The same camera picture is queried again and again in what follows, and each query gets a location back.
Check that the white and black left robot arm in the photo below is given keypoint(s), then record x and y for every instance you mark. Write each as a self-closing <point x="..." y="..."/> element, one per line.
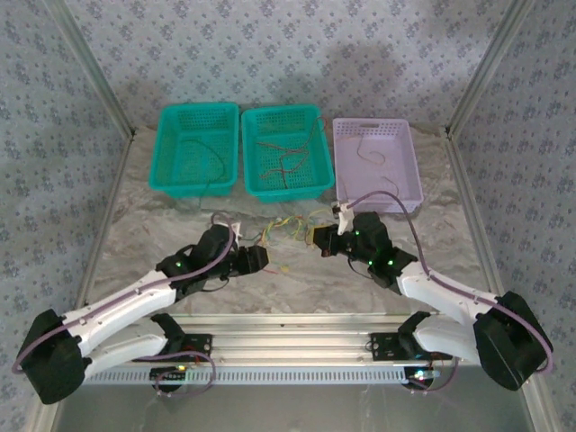
<point x="126" y="306"/>

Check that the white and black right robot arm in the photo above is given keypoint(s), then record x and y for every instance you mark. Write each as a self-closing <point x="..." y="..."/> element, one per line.
<point x="441" y="292"/>

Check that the lavender plastic basket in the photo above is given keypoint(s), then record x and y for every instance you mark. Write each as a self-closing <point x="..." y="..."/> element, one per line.
<point x="405" y="153"/>

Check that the teal plastic mesh basket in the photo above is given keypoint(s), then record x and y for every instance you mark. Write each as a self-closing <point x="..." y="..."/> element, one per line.
<point x="193" y="155"/>
<point x="270" y="132"/>

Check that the small black controller board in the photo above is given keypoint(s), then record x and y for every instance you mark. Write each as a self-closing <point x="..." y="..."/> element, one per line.
<point x="420" y="375"/>
<point x="168" y="374"/>

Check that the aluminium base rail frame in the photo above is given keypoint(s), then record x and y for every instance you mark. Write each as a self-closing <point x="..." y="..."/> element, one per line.
<point x="288" y="342"/>

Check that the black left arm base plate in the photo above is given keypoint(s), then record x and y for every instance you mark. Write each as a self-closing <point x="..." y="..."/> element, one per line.
<point x="198" y="344"/>

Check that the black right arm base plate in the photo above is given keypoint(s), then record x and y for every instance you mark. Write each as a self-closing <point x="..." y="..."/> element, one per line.
<point x="382" y="346"/>

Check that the aluminium table side rail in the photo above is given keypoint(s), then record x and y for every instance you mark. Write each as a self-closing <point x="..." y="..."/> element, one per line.
<point x="471" y="207"/>
<point x="109" y="207"/>

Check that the aluminium frame post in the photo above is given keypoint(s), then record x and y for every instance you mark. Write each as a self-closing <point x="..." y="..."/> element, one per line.
<point x="486" y="67"/>
<point x="94" y="67"/>

